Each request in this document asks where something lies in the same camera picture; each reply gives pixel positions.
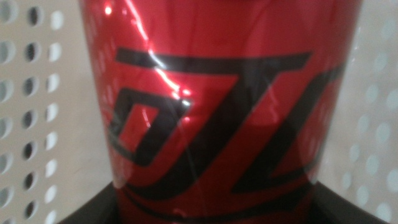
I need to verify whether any white perforated plastic basket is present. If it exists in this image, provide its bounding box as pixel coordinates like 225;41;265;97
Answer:
0;0;398;224

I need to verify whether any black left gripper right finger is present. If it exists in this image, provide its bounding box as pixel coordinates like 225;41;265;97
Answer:
310;182;392;224

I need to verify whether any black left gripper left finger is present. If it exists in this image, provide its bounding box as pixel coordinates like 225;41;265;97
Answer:
57;182;121;224

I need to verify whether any red drink can black print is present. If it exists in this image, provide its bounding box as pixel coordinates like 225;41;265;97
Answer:
79;0;363;224

